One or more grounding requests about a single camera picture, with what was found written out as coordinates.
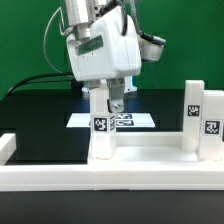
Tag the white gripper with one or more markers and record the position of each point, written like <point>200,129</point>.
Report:
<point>107,55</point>

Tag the white desk top panel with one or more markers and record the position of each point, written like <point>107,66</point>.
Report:
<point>153,147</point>

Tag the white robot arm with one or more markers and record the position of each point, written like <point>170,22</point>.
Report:
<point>77,16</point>

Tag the fiducial marker sheet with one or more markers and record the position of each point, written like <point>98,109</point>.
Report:
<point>132,120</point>

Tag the white U-shaped fence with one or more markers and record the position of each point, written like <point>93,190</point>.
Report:
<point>107,175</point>

